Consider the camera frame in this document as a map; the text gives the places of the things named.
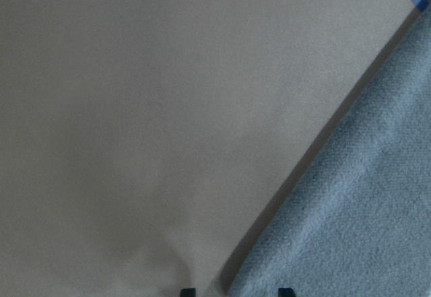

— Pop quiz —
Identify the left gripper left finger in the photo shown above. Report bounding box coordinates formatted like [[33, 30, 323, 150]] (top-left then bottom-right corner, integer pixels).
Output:
[[180, 288, 196, 297]]

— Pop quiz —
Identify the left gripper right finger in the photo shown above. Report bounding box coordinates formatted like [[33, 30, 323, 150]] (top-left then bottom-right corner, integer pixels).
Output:
[[278, 288, 296, 297]]

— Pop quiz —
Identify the pink and grey towel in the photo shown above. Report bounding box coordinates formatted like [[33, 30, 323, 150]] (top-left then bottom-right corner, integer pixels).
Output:
[[228, 10, 430, 296]]

